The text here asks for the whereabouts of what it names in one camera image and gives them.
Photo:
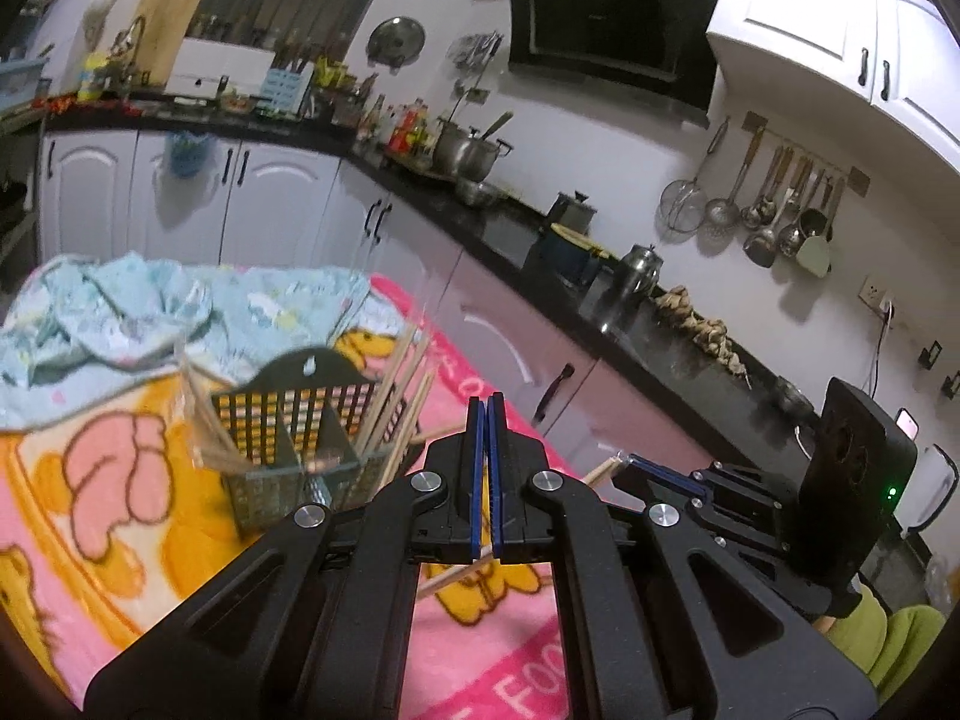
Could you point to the black range hood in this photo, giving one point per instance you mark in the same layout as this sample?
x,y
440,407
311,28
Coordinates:
x,y
607,15

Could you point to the dark plastic utensil basket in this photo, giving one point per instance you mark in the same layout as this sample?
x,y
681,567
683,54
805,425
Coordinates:
x,y
285,420

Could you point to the glass pot lid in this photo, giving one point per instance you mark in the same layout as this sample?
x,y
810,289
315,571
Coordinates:
x,y
396,41

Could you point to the steel ladle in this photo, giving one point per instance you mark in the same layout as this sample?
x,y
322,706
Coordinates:
x,y
789,240

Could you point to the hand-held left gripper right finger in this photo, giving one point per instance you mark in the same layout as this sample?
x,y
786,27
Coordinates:
x,y
496,480

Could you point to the white wall cabinet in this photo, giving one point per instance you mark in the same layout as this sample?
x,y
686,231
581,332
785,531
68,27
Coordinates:
x,y
795,7

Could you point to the blue pot yellow rim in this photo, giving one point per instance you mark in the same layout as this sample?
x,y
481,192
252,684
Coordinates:
x,y
570,255

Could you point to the smartphone with lit screen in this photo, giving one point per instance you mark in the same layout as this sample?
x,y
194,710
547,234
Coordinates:
x,y
908,424

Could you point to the wooden shelf unit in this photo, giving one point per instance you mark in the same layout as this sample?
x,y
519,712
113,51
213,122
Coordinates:
x,y
19,165

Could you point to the white base cabinet row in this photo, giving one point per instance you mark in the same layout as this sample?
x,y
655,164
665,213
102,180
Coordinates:
x,y
97,195
495,330

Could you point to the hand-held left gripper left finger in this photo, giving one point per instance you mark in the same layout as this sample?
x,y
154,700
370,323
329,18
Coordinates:
x,y
474,480

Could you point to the pink printed blanket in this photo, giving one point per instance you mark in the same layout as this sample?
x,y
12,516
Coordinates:
x,y
112,480

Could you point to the glass food bowl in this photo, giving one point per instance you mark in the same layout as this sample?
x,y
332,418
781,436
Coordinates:
x,y
240,99

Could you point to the cluster of condiment bottles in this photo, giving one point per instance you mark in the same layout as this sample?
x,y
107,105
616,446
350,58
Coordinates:
x,y
401,127

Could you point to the metal sink faucet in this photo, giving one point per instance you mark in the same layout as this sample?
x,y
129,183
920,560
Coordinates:
x,y
135,45

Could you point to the person's body green shirt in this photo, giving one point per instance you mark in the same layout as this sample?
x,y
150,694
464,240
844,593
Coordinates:
x,y
900,637

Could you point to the bundle of wooden chopsticks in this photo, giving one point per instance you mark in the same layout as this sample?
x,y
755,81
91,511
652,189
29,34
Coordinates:
x,y
390,397

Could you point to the wall hook rail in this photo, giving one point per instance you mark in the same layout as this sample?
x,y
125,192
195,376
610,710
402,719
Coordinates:
x,y
810,150

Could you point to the steel scoop cup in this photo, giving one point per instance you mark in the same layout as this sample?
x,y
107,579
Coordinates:
x,y
814,223

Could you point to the light blue printed blanket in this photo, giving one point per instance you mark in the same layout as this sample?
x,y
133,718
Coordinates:
x,y
150,300

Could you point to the wall utensil rack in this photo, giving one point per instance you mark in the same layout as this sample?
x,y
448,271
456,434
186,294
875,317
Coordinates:
x,y
478,51

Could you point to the white hanging jug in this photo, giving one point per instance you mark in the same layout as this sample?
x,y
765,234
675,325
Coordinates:
x,y
103,0

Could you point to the pale green scoop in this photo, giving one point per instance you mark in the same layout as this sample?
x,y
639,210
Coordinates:
x,y
814,255

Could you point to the red chili pile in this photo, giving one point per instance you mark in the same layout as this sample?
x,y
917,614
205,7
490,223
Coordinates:
x,y
82,105

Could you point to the single wooden chopstick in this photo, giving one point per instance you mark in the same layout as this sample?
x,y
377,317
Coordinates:
x,y
600,471

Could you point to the dark metal kettle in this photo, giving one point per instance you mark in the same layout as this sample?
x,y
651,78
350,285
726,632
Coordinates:
x,y
574,214

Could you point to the person's right forearm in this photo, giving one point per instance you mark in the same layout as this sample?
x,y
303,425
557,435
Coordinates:
x,y
831,624

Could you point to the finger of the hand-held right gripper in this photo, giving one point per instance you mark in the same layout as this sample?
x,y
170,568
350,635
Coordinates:
x,y
750,551
667,474

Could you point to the ginger roots on counter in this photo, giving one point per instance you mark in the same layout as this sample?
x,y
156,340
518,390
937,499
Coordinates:
x,y
701,330

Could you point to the steel serving spoon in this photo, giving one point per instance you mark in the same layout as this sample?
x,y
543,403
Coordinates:
x,y
752,216

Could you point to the blue knife block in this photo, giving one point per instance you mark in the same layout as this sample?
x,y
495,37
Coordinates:
x,y
289,90

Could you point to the row of spice jars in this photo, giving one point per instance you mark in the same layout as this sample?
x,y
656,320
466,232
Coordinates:
x,y
247,30

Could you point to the white wall socket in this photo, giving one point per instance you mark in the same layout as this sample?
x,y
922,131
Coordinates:
x,y
874,292

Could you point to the steel mixing bowl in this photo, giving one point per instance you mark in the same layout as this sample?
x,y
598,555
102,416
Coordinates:
x,y
476,193

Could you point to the steel stock pot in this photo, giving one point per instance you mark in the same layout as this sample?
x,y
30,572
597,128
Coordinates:
x,y
461,154

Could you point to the blue plastic bag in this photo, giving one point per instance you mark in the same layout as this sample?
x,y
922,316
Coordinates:
x,y
189,154

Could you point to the wooden cutting board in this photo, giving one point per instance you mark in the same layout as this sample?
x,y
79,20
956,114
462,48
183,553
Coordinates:
x,y
166,37

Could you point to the white countertop appliance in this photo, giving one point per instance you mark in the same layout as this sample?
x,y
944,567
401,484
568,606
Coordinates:
x,y
934,487

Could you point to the black wok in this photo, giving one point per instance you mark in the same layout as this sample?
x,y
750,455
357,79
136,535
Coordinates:
x,y
11,195

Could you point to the blue plastic bin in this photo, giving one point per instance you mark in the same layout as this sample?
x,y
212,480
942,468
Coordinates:
x,y
22,82

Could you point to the yellow dish soap bottle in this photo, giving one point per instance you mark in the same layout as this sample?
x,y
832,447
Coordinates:
x,y
93,79

